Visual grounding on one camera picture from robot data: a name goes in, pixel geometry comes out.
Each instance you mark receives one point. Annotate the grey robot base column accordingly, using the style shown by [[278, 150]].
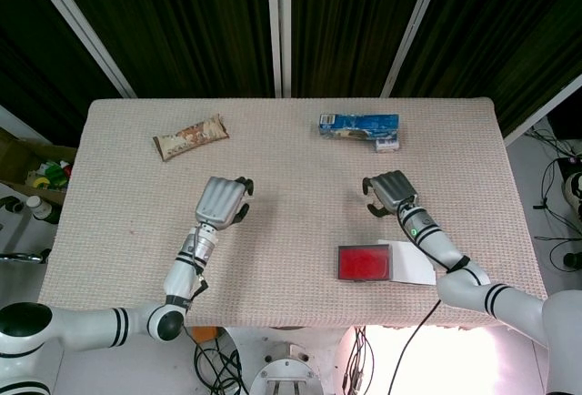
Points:
[[286, 372]]

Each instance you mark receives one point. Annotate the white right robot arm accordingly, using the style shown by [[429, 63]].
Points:
[[514, 304]]

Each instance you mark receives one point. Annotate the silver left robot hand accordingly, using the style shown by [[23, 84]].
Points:
[[218, 201]]

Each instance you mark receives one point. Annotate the brown cardboard box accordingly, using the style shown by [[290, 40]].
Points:
[[18, 158]]

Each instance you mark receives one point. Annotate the orange plastic piece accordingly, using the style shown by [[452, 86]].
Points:
[[204, 335]]

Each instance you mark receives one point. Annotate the small dark bottle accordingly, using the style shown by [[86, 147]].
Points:
[[11, 205]]

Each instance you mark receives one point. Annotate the white partition frame post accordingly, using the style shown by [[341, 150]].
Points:
[[82, 31], [541, 110], [278, 26], [411, 31]]

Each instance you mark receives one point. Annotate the green plastic items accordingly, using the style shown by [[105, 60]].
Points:
[[54, 173]]

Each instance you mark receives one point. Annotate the brown snack bar wrapper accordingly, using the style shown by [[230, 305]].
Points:
[[191, 136]]

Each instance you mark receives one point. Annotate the white capped dark bottle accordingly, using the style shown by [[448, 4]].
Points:
[[41, 208]]

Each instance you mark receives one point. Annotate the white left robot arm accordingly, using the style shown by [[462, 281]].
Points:
[[91, 327]]

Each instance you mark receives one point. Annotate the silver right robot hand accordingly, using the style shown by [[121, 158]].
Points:
[[393, 188]]

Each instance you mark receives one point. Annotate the red ink pad case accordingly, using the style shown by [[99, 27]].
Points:
[[364, 263]]

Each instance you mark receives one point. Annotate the beige woven tablecloth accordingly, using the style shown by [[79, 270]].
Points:
[[113, 213]]

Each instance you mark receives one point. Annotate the white black round device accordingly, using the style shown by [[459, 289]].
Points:
[[574, 190]]

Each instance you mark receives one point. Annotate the long blue cardboard box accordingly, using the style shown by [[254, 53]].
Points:
[[359, 125]]

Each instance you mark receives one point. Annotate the yellow tape roll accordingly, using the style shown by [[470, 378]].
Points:
[[43, 182]]

